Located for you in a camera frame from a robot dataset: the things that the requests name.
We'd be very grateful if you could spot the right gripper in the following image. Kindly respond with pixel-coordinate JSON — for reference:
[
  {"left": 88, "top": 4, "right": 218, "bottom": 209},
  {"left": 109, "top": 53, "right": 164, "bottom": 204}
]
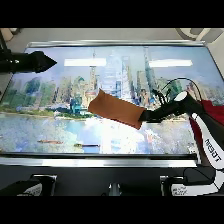
[{"left": 138, "top": 107, "right": 167, "bottom": 124}]

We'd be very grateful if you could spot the brown garment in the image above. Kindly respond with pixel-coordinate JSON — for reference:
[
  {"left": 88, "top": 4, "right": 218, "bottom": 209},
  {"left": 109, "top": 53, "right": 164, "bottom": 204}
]
[{"left": 87, "top": 88, "right": 147, "bottom": 131}]

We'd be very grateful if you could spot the black cable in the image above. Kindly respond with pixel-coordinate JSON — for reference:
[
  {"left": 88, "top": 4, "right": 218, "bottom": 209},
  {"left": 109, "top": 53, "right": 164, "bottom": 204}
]
[{"left": 160, "top": 77, "right": 204, "bottom": 103}]

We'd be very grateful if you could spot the red garment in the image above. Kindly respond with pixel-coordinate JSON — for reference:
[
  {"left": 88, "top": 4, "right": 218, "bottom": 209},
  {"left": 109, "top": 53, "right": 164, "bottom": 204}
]
[{"left": 188, "top": 98, "right": 224, "bottom": 158}]

